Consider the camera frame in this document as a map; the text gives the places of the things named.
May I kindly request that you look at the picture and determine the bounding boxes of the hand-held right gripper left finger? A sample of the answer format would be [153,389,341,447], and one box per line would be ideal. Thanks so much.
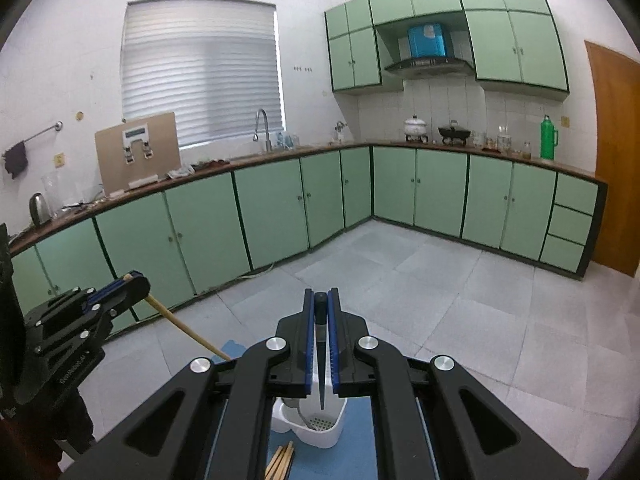
[60,287,321,480]

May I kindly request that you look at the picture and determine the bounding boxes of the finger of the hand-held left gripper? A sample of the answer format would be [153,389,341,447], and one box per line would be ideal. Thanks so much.
[92,277,152,333]
[75,271,147,306]

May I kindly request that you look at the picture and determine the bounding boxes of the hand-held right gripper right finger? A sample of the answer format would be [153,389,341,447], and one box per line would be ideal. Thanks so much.
[326,287,581,480]

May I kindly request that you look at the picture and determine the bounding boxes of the black chopstick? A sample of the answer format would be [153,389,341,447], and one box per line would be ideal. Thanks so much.
[314,291,328,409]

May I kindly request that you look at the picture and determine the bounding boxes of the wooden chopstick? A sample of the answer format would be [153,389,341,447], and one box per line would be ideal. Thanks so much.
[122,272,233,362]
[263,442,285,480]
[277,441,296,480]
[270,441,291,480]

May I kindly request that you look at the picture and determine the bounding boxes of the white utensil holder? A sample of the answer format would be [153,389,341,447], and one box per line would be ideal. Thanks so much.
[270,310,349,452]

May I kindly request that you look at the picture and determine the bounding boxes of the blue mat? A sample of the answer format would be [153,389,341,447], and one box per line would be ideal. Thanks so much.
[207,340,431,480]

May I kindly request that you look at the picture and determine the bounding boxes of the steel electric kettle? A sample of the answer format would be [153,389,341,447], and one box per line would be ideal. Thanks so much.
[28,191,54,226]

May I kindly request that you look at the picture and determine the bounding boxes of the green base cabinet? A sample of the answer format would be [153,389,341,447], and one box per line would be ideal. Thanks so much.
[371,141,609,281]
[10,144,374,333]

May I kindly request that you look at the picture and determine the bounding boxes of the clear plastic jug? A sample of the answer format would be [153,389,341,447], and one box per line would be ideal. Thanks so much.
[42,172,67,216]

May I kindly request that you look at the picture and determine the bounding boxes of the brown board with white holders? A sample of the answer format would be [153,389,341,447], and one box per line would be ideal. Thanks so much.
[95,112,182,197]

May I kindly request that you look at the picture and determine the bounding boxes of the dark towel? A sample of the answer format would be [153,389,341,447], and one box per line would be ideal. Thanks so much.
[2,142,29,180]

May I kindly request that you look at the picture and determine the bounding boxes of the chrome kitchen faucet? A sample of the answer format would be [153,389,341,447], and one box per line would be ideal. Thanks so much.
[253,108,273,153]

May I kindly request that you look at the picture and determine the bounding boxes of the white lidded pot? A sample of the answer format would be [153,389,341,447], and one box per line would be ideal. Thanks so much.
[404,115,429,144]

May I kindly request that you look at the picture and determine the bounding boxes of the white window blind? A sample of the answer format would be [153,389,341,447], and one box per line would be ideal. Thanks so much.
[121,1,287,150]

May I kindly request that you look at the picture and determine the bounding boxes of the black wok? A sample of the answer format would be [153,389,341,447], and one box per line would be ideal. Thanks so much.
[438,120,472,147]

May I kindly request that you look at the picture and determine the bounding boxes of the range hood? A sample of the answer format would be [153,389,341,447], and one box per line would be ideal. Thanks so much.
[384,56,476,80]

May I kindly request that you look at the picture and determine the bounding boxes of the green thermos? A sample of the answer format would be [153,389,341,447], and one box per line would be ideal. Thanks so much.
[540,115,559,162]

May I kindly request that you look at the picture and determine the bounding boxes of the blue box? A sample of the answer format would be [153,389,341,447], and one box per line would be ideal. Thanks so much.
[407,22,447,58]

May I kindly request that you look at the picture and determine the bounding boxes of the wooden door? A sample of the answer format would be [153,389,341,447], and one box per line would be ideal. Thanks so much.
[585,40,640,278]

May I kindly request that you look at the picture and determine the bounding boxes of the white floor cable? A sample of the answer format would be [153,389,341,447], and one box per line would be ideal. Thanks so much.
[210,261,277,292]

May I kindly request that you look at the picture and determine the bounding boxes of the metal towel rail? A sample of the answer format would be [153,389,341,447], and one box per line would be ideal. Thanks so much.
[2,121,65,155]

